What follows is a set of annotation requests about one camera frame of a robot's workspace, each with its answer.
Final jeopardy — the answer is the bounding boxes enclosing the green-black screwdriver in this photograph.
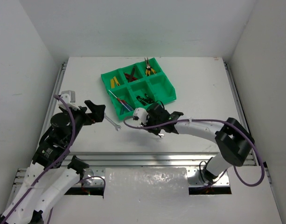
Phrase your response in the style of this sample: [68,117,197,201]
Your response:
[136,96,147,106]
[145,93,154,104]
[137,95,155,105]

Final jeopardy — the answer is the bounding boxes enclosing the blue screwdriver red collar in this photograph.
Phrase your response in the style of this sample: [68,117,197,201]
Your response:
[109,91,134,112]

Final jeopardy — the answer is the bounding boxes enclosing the small yellow utility knife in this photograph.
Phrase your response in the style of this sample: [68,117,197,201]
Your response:
[113,77,120,86]

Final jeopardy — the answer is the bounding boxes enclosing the red utility knife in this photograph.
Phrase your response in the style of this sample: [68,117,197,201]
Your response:
[124,73,137,82]
[128,67,135,82]

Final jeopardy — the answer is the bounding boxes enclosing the yellow pliers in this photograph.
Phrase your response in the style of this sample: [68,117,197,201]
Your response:
[144,58,152,76]
[144,58,157,77]

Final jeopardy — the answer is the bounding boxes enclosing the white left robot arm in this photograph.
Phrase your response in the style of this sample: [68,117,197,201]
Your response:
[0,100,105,224]

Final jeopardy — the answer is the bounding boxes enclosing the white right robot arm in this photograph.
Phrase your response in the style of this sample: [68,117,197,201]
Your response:
[134,103,254,184]

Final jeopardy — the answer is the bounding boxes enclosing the green six-compartment tray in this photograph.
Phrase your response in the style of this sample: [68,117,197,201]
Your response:
[101,57,176,121]

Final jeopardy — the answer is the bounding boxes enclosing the white foreground cover panel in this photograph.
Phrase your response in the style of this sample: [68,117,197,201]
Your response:
[50,168,281,224]

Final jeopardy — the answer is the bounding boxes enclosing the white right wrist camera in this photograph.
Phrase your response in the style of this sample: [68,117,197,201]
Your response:
[133,107,149,125]

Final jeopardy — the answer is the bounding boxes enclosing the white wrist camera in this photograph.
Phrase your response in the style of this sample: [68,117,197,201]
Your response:
[59,90,80,111]
[133,107,149,125]

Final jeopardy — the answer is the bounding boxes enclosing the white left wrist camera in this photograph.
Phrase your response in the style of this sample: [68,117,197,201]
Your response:
[59,90,80,111]

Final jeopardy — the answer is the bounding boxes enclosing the aluminium front rail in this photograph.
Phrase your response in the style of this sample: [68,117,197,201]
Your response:
[33,151,260,167]

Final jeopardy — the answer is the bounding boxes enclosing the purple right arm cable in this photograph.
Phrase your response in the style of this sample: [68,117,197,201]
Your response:
[123,118,266,187]

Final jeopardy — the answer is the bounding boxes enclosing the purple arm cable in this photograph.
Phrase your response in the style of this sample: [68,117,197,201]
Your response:
[123,118,266,187]
[0,94,106,224]

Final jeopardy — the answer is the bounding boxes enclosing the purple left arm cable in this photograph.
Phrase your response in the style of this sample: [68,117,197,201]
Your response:
[0,94,106,224]

